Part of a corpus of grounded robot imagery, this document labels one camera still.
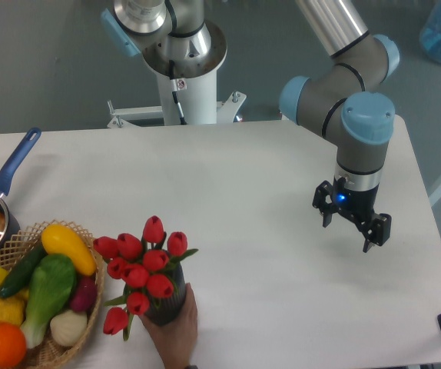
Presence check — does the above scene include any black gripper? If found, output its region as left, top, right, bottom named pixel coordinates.
left=312, top=177, right=392, bottom=253

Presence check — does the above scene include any dark ribbed vase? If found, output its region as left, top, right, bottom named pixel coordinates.
left=144, top=264, right=186, bottom=326

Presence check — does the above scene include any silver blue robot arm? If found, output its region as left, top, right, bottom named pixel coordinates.
left=101, top=1, right=400, bottom=250

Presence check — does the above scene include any person's hand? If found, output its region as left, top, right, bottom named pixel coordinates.
left=141, top=283, right=198, bottom=369

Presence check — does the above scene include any red tulip bouquet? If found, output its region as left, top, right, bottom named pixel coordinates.
left=94, top=215, right=198, bottom=341

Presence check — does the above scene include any purple onion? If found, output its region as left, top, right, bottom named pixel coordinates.
left=68, top=276, right=98, bottom=312

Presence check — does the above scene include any yellow squash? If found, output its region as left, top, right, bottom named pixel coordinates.
left=41, top=224, right=97, bottom=277

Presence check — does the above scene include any white garlic bulb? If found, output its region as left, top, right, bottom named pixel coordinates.
left=50, top=310, right=88, bottom=347

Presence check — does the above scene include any green lettuce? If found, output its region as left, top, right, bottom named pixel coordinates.
left=21, top=254, right=76, bottom=349

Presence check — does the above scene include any green cucumber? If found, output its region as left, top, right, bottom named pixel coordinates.
left=0, top=242, right=47, bottom=299

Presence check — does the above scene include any orange fruit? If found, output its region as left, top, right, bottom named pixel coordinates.
left=0, top=323, right=27, bottom=368

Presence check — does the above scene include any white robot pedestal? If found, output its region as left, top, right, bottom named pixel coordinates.
left=108, top=20, right=247, bottom=128

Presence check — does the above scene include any black cable on pedestal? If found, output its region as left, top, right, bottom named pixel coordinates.
left=167, top=60, right=188, bottom=126

